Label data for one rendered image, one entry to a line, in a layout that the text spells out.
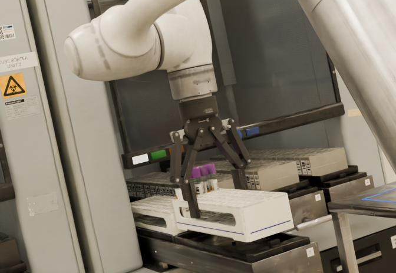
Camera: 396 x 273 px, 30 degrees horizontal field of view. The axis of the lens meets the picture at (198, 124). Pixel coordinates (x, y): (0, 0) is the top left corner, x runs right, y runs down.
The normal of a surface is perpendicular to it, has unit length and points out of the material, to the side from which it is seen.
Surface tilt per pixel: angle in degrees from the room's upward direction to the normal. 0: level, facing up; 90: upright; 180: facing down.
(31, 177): 90
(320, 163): 90
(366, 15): 71
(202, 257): 90
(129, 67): 151
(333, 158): 90
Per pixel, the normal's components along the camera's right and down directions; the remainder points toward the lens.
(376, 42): -0.36, -0.18
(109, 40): -0.07, 0.00
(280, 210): 0.44, -0.04
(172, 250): -0.88, 0.21
